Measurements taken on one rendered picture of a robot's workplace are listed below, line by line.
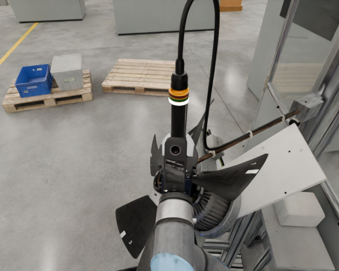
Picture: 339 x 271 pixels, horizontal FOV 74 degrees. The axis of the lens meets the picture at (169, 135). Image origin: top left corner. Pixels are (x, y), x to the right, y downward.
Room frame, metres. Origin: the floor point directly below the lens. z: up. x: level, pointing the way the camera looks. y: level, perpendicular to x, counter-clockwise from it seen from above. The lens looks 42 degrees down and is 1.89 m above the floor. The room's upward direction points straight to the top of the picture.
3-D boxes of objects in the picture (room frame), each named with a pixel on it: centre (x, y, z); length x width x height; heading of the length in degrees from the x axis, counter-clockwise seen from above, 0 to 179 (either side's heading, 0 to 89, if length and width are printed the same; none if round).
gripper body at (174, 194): (0.31, -0.02, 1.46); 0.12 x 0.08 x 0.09; 177
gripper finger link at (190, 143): (0.41, -0.05, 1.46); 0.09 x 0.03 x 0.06; 167
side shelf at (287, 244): (0.50, -0.58, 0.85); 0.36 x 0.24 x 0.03; 177
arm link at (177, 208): (0.23, -0.01, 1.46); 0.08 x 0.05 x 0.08; 87
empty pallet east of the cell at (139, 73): (3.58, 0.41, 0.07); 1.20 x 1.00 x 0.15; 84
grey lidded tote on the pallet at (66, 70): (3.23, 1.54, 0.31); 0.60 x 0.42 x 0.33; 17
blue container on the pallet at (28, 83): (3.08, 2.02, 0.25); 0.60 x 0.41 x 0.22; 17
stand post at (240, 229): (0.54, -0.36, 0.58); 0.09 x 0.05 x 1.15; 177
